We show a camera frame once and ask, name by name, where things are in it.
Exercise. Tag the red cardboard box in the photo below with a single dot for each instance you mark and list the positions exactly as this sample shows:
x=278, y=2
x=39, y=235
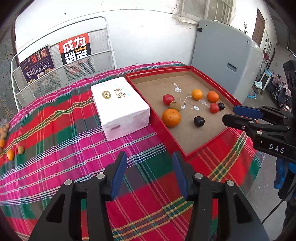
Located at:
x=196, y=139

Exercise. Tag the dark purple cookbook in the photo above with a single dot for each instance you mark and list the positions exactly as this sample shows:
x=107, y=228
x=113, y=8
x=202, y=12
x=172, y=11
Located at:
x=37, y=64

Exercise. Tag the large orange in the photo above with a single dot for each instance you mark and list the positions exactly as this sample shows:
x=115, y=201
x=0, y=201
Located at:
x=171, y=117

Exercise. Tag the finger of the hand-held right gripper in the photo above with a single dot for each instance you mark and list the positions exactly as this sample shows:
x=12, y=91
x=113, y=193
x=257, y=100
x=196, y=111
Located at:
x=247, y=111
x=238, y=121

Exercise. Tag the pile of small brown fruits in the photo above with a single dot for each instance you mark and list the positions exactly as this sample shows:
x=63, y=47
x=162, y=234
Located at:
x=4, y=129

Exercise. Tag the person's right hand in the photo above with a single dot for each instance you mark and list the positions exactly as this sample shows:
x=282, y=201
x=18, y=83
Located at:
x=283, y=176

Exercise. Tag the black and red book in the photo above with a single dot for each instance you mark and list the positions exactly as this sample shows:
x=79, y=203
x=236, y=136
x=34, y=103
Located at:
x=74, y=49

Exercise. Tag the dark purple plum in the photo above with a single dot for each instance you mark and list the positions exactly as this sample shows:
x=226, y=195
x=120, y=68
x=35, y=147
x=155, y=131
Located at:
x=198, y=121
x=221, y=106

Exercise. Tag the white tissue pack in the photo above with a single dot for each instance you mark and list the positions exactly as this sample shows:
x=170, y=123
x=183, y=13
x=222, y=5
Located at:
x=120, y=109

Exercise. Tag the white framed window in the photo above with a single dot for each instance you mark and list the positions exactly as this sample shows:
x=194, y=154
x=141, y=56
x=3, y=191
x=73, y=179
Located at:
x=219, y=9

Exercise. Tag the pile of dark clutter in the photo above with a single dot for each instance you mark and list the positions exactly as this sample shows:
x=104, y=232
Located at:
x=281, y=88

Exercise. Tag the brown wooden door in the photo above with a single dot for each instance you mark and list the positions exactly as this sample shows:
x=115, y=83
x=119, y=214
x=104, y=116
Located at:
x=258, y=26

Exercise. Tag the red tomato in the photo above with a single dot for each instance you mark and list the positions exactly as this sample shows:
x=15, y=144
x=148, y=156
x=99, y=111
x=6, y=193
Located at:
x=214, y=107

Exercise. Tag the small orange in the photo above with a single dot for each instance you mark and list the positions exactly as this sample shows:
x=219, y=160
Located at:
x=1, y=142
x=197, y=94
x=213, y=96
x=10, y=154

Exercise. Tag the brown kiwi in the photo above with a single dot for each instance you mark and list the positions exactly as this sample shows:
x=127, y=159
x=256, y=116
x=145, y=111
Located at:
x=20, y=149
x=175, y=106

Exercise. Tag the red apple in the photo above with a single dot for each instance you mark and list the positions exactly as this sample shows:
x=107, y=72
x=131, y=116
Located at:
x=168, y=99

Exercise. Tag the red plaid tablecloth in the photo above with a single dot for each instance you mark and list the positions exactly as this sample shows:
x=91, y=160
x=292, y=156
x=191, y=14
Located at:
x=69, y=139

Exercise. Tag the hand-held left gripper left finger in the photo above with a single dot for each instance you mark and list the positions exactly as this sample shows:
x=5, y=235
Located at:
x=119, y=175

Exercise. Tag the grey metal cabinet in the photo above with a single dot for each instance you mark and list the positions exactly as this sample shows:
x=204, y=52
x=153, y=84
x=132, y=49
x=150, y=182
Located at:
x=222, y=53

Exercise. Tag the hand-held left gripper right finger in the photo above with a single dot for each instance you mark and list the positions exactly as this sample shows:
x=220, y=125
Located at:
x=181, y=176

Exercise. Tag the white metal mesh rack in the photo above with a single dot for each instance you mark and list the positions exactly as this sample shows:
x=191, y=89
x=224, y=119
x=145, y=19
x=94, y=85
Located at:
x=103, y=44

